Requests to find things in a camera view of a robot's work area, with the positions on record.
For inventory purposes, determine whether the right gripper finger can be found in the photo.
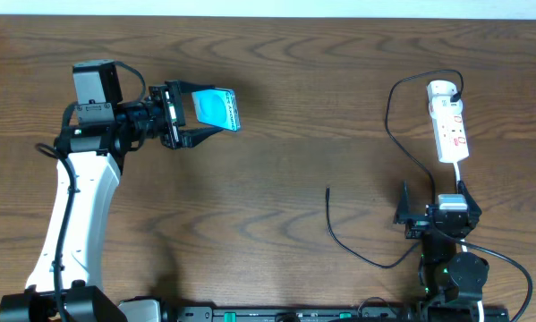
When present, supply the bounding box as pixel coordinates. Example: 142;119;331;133
393;181;411;224
457;181;482;219

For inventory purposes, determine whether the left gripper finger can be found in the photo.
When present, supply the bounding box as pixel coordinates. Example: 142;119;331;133
178;80;215;94
181;127;223;148

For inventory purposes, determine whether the Galaxy S25 smartphone cyan screen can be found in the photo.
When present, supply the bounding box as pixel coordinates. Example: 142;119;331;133
191;88;241;131

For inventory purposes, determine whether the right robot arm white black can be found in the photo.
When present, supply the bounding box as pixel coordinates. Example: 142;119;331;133
394;181;489;321

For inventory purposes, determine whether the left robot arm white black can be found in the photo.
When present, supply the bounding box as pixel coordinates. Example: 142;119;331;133
0;80;240;321

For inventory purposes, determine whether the white USB charger adapter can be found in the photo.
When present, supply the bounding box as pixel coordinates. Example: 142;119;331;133
427;80;457;101

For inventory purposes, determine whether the white power strip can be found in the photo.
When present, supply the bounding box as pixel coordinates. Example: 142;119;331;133
429;96;469;164

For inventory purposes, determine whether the white power strip cord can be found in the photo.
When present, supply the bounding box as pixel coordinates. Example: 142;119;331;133
452;161;463;194

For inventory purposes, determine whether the black charging cable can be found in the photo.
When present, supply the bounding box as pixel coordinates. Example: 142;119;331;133
325;69;465;270

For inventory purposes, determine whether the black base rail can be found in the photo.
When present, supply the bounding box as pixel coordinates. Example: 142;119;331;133
173;305;510;322

